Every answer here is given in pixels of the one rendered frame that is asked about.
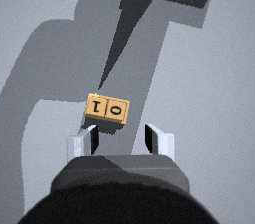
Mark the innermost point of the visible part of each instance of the tan number cube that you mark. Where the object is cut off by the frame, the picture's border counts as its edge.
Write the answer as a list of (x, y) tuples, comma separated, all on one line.
[(115, 110), (97, 106)]

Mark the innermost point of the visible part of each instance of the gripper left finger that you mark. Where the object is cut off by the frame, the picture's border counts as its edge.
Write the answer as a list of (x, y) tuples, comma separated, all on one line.
[(83, 144)]

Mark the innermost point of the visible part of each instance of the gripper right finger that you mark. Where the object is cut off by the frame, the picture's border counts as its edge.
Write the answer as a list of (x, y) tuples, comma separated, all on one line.
[(159, 142)]

